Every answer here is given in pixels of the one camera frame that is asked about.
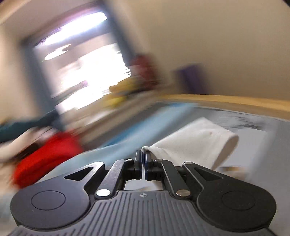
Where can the dark red cushion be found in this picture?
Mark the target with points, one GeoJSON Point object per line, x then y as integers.
{"type": "Point", "coordinates": [146, 68]}

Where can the yellow plush toys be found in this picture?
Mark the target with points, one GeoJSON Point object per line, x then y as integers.
{"type": "Point", "coordinates": [120, 92]}

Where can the window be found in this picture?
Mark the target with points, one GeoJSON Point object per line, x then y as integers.
{"type": "Point", "coordinates": [73, 61]}

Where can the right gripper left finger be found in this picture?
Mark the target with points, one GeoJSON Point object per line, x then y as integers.
{"type": "Point", "coordinates": [134, 171]}

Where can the red pillow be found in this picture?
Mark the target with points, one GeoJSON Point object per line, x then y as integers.
{"type": "Point", "coordinates": [58, 149]}

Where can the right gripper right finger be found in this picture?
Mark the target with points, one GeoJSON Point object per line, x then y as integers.
{"type": "Point", "coordinates": [153, 170]}

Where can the white small garment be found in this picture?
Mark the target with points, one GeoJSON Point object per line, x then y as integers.
{"type": "Point", "coordinates": [201, 141]}

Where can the light blue blanket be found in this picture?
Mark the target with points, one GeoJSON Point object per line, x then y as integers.
{"type": "Point", "coordinates": [161, 123]}

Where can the teal folded garment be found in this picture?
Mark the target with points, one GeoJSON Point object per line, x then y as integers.
{"type": "Point", "coordinates": [12, 130]}

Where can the purple box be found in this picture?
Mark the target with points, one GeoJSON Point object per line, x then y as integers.
{"type": "Point", "coordinates": [192, 79]}

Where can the wooden bed frame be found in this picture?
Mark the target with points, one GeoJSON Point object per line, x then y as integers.
{"type": "Point", "coordinates": [273, 104]}

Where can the printed grey bed sheet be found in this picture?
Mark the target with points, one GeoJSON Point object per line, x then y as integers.
{"type": "Point", "coordinates": [261, 156]}

